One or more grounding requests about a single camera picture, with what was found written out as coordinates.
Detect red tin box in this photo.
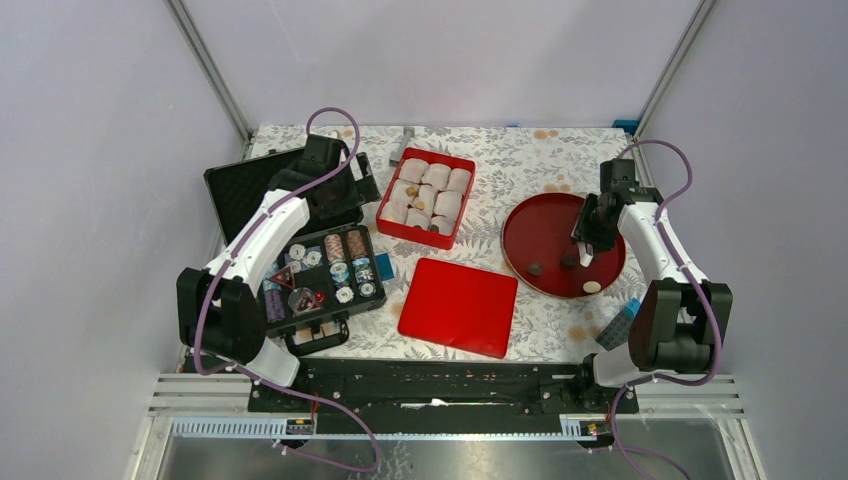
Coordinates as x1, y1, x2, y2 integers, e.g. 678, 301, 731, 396
376, 147, 476, 250

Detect black poker chip case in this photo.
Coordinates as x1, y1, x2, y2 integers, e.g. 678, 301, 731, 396
204, 149, 386, 356

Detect grey metal bracket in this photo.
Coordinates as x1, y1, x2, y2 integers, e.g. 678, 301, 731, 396
388, 126, 415, 167

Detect red tin lid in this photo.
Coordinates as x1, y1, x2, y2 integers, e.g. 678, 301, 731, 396
398, 258, 518, 359

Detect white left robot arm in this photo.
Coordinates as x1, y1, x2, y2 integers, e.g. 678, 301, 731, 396
176, 134, 387, 411

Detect grey lego baseplate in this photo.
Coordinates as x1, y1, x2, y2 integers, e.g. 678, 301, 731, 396
595, 308, 634, 351

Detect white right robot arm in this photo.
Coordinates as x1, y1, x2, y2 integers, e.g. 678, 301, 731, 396
571, 158, 733, 412

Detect white dome chocolate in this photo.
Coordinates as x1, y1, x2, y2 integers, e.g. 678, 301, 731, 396
582, 281, 602, 294

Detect white paper cup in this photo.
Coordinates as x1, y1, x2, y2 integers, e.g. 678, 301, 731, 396
433, 191, 463, 220

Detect silver tweezers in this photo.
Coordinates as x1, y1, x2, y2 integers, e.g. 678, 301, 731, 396
577, 242, 594, 268

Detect dark cylinder chocolate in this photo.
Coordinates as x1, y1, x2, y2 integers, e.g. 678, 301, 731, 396
561, 255, 578, 267

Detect dark red round tray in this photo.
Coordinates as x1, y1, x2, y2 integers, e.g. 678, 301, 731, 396
501, 192, 627, 299

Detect small light blue lego brick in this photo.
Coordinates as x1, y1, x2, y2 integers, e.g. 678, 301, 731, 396
622, 298, 641, 319

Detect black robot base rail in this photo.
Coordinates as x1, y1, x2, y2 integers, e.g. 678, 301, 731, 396
246, 354, 641, 439

